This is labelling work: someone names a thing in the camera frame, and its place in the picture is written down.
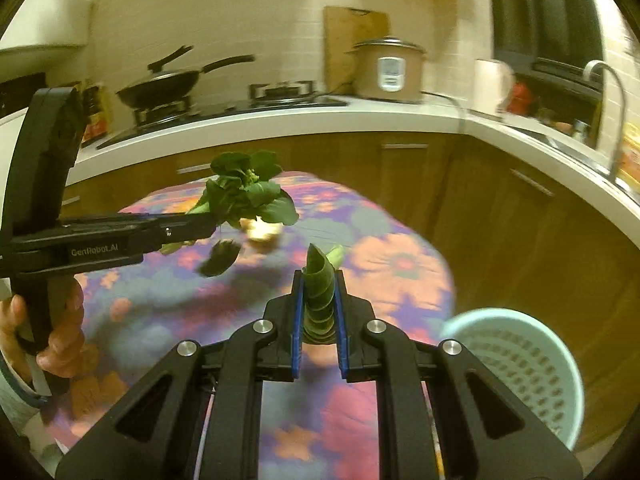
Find yellow detergent bottle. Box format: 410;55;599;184
615;119;640;192

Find red pot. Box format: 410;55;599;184
509;79;534;116

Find dark sauce bottle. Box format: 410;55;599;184
80;80;114;149

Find black power cord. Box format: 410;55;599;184
419;90;469;134

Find floral tablecloth table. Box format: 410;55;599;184
37;170;457;480

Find leafy green vegetable bunch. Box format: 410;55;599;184
160;149;300;256

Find person's left hand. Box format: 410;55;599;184
0;278;87;387

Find light blue perforated plastic basket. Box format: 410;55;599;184
439;308;584;454

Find black gas stove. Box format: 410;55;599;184
95;79;351;150

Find white electric kettle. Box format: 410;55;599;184
469;58;516;117

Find steel kitchen faucet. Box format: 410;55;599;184
582;59;629;181

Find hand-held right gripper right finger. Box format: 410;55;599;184
333;270;585;480

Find dark window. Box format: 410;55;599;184
487;0;609;97

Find black frying pan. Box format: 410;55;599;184
115;44;256;110

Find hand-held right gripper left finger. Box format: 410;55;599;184
54;269;306;480

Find brown rice cooker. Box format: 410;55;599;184
345;35;427;105

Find wooden cutting board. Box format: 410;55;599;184
323;5;391;94

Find dark green leaf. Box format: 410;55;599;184
198;238;241;279

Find wooden kitchen cabinets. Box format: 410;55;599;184
60;130;640;452

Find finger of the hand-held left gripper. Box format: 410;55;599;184
141;211;222;256

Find green leaf stalk piece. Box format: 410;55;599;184
304;242;346;346

